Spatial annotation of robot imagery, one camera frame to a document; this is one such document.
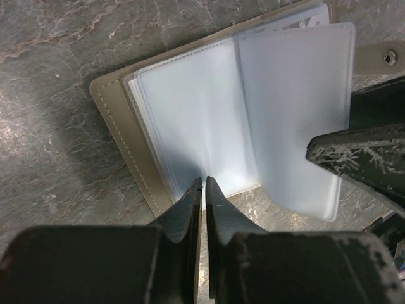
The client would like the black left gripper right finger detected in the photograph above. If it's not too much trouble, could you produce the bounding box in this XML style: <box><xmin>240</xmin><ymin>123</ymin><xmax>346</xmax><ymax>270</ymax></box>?
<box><xmin>205</xmin><ymin>177</ymin><xmax>404</xmax><ymax>303</ymax></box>

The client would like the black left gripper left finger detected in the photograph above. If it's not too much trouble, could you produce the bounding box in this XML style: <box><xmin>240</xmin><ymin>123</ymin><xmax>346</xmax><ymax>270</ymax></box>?
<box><xmin>1</xmin><ymin>179</ymin><xmax>203</xmax><ymax>303</ymax></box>

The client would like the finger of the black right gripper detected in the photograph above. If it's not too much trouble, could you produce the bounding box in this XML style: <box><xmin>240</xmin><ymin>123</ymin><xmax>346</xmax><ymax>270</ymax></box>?
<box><xmin>306</xmin><ymin>123</ymin><xmax>404</xmax><ymax>217</ymax></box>
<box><xmin>349</xmin><ymin>76</ymin><xmax>405</xmax><ymax>129</ymax></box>

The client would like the grey card holder wallet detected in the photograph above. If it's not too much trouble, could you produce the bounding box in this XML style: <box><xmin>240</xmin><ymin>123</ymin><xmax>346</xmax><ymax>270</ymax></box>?
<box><xmin>90</xmin><ymin>1</ymin><xmax>404</xmax><ymax>220</ymax></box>

